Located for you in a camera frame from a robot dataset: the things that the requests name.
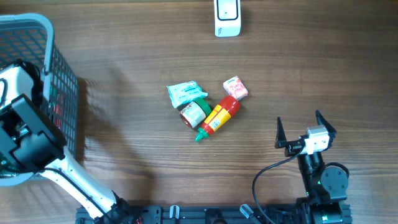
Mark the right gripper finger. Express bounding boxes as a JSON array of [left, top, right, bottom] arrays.
[[275, 117, 287, 148], [315, 110, 337, 146]]

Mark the red sauce bottle yellow label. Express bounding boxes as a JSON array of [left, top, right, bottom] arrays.
[[195, 95, 241, 142]]

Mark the pink white tissue pack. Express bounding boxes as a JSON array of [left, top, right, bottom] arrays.
[[223, 76, 248, 100]]

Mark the small jar green lid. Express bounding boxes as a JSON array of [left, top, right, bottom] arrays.
[[180, 98, 212, 128]]

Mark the light blue tissue pack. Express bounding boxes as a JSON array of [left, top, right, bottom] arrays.
[[167, 81, 208, 108]]

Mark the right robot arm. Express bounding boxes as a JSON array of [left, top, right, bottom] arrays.
[[275, 111, 353, 224]]

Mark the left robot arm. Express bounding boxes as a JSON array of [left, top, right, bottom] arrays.
[[1, 59, 131, 223]]

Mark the white barcode scanner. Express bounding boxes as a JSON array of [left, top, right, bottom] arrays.
[[213, 0, 241, 37]]

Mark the grey plastic shopping basket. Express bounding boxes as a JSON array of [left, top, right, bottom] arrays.
[[0, 12, 80, 187]]

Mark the black right camera cable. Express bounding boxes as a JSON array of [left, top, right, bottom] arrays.
[[252, 146, 307, 224]]

